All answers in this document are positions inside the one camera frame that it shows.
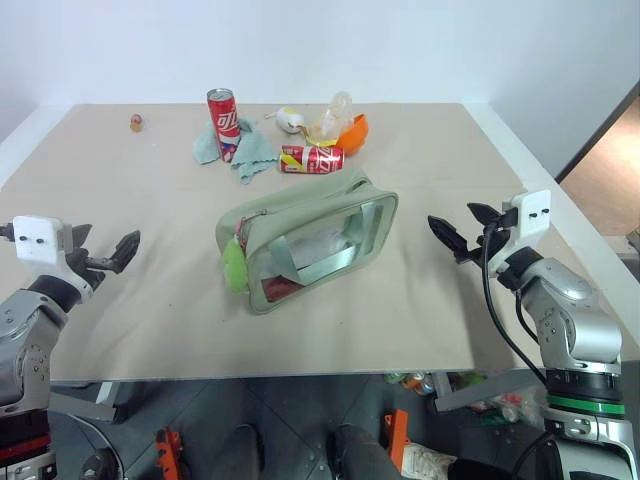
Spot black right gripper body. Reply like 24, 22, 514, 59
454, 211, 519, 266

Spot grey metal table bracket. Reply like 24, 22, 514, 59
431, 369, 547, 414
48, 381, 119, 425

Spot light green zipper pull charm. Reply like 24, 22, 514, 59
222, 238, 250, 294

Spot dark rounded shape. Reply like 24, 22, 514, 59
326, 423, 402, 480

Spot white round cup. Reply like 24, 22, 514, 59
264, 105, 307, 135

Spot teal cleaning cloth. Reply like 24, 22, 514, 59
193, 115, 277, 187

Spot red cola can, yellow band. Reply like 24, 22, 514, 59
278, 144, 347, 177

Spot cans on floor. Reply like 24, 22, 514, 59
383, 370, 437, 397

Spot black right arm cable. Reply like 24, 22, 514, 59
479, 218, 549, 387

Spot colourful snack bags pile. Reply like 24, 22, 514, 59
449, 371, 547, 432

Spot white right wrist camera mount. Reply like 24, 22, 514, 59
486, 189, 553, 277

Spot tall red cola can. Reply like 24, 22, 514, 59
206, 87, 242, 164

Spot clear plastic bottle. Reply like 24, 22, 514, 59
308, 90, 357, 147

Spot orange clamp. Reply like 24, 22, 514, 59
383, 409, 412, 474
154, 426, 184, 472

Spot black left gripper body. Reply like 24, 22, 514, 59
59, 225, 109, 290

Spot orange plastic bowl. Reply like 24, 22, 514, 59
334, 113, 371, 154

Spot white crumpled bag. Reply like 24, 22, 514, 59
402, 443, 459, 480

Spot beige table mat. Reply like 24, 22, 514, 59
0, 102, 627, 383

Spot green transparent toiletry bag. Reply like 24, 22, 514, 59
215, 169, 400, 318

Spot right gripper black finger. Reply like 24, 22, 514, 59
427, 214, 470, 262
466, 201, 504, 227

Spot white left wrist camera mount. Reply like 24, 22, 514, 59
11, 215, 94, 302

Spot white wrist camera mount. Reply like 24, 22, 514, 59
486, 189, 553, 277
11, 215, 94, 302

